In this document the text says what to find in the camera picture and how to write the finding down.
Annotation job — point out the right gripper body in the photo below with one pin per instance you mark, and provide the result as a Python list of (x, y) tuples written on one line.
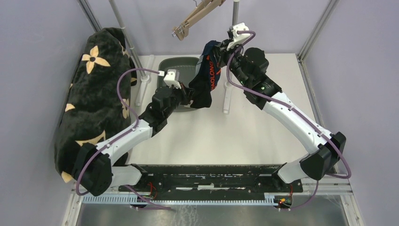
[(225, 55)]

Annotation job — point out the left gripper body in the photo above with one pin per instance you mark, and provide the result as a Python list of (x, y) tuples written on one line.
[(179, 96)]

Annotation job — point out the navy orange underwear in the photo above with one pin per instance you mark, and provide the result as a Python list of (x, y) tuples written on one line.
[(207, 75)]

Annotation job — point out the wooden clip hanger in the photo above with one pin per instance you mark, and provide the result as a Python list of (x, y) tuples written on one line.
[(201, 10)]

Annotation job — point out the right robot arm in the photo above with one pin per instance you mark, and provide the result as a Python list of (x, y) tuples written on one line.
[(324, 148)]

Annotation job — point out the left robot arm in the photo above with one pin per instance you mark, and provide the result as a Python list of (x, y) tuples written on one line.
[(94, 168)]

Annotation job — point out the grey plastic basin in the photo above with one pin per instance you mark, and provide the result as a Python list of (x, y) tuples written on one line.
[(174, 67)]

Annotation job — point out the white right pole base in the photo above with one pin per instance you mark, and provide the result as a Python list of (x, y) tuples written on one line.
[(227, 98)]

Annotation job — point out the left metal rack pole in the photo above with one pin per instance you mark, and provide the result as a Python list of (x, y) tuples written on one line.
[(123, 27)]

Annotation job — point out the metal rack pole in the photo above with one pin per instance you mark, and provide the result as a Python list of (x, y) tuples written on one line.
[(123, 27), (235, 12)]

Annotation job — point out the right metal rack pole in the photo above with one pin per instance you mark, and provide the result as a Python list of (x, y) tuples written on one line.
[(235, 12)]

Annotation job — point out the black floral plush blanket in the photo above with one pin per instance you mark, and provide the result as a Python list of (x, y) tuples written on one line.
[(96, 104)]

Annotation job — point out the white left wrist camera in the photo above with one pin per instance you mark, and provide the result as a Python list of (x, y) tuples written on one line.
[(170, 78)]

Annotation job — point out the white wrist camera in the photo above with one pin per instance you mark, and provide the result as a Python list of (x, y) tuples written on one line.
[(238, 34), (170, 78)]

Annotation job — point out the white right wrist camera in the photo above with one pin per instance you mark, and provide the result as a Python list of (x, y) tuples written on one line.
[(238, 34)]

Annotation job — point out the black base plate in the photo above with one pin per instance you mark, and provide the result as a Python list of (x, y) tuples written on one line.
[(212, 182)]

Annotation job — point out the aluminium frame rail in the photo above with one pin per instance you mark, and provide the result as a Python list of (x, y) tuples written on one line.
[(305, 50)]

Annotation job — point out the grey cable duct strip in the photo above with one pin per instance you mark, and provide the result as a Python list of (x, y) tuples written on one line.
[(128, 198)]

